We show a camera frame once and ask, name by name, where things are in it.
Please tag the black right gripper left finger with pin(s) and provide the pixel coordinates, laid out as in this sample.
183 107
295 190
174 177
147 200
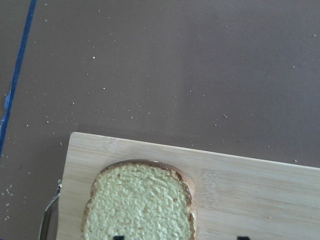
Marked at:
119 237

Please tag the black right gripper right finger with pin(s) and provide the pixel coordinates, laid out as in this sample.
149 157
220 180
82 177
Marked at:
243 238

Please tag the bread slice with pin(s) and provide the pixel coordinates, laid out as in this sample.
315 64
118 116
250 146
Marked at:
141 200

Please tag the wooden cutting board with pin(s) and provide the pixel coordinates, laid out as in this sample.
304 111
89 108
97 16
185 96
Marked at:
234 196

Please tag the metal cutting board handle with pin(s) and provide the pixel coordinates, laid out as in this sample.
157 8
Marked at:
45 222

